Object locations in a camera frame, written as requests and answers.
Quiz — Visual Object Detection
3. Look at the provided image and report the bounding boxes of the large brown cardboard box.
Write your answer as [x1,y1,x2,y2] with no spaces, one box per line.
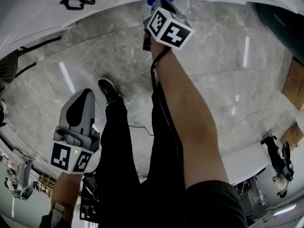
[282,58,304,111]

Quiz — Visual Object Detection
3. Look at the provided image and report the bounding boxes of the white table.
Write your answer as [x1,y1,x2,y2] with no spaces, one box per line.
[220,142,274,185]

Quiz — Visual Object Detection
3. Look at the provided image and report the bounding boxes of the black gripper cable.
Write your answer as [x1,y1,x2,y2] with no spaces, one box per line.
[150,47,171,133]

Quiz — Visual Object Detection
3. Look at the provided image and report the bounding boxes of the dark green board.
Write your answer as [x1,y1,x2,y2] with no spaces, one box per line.
[253,2,304,66]

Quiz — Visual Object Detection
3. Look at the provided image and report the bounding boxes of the person's left black shoe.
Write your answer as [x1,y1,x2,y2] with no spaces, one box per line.
[97,77,126,105]

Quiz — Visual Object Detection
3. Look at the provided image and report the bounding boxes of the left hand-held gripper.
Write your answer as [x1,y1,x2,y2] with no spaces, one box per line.
[50,88,100,174]

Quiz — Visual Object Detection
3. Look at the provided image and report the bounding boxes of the black waist pack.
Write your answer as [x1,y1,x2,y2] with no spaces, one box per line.
[79,172,100,221]

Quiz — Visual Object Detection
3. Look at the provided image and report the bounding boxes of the person's left forearm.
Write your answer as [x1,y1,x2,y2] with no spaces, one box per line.
[49,171,84,221]

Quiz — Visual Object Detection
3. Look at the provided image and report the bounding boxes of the black mesh chair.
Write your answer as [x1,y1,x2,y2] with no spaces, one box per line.
[0,36,63,85]

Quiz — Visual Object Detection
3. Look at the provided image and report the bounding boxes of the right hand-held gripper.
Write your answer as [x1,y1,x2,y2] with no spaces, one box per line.
[142,0,195,51]

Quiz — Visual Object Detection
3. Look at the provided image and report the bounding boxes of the person's black shirt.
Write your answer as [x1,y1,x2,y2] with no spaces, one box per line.
[39,180,248,228]

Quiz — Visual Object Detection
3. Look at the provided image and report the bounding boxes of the person's black trousers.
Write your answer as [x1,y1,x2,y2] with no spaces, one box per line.
[95,89,188,228]

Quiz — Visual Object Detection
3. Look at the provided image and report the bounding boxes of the small brown cardboard box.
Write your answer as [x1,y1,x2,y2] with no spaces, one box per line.
[279,123,304,150]

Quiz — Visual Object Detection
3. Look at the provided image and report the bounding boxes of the person's right forearm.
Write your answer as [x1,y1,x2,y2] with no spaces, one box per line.
[150,41,230,192]

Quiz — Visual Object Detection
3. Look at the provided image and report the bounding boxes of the grey arm strap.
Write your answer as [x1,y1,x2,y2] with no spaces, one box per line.
[50,203,65,226]

